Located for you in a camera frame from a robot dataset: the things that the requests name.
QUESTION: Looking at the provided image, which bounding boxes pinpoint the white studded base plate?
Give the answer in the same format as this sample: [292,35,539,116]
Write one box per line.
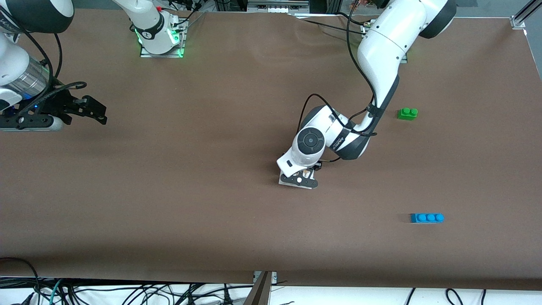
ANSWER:
[278,169,319,190]

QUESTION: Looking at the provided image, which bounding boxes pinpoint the blue three-stud block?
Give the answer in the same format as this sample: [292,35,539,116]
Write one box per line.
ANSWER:
[410,213,445,224]

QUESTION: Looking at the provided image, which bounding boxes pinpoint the brown table cover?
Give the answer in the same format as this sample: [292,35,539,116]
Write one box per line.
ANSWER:
[0,8,542,291]

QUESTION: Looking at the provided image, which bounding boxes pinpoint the silver power strip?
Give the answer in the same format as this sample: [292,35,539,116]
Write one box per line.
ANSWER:
[247,0,312,14]

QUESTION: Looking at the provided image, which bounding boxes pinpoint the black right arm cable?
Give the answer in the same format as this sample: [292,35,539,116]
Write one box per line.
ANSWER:
[0,13,88,117]

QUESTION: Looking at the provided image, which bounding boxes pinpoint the black arm base cable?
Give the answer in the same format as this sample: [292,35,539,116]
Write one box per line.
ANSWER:
[167,0,207,30]

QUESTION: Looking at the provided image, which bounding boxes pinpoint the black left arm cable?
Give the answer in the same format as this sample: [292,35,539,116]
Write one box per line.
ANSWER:
[298,0,378,164]

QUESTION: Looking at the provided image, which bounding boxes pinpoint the brown metal post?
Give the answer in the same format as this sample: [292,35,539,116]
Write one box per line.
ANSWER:
[243,271,274,305]

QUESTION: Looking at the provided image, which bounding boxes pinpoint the black cable on cover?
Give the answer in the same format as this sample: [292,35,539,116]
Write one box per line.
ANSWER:
[337,12,365,25]
[290,15,362,32]

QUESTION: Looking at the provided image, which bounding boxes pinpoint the black looped floor cable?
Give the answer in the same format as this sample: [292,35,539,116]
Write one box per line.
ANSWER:
[0,257,41,305]

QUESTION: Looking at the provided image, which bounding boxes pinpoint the teal floor cable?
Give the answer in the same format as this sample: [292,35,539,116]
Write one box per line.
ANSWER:
[49,279,64,305]

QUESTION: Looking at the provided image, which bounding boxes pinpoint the aluminium frame profile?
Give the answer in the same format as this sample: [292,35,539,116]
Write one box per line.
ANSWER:
[510,0,542,29]

